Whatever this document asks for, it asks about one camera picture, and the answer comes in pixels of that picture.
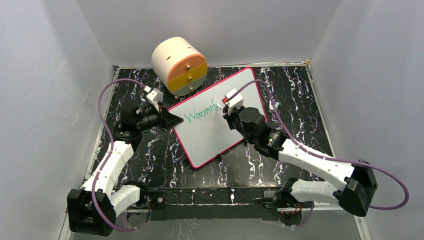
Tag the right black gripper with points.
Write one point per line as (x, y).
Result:
(229, 117)

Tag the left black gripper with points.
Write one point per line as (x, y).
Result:
(167, 120)

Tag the pink framed whiteboard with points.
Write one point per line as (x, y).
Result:
(204, 133)

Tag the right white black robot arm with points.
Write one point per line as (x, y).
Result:
(350, 186)

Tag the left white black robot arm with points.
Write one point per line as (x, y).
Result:
(94, 207)

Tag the cream cylindrical drawer box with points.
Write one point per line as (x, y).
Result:
(180, 67)

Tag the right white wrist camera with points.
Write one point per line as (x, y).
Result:
(232, 101)

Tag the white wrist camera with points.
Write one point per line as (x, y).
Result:
(232, 101)
(154, 97)

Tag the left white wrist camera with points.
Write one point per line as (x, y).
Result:
(154, 97)

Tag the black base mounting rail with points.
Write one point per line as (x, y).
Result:
(263, 203)

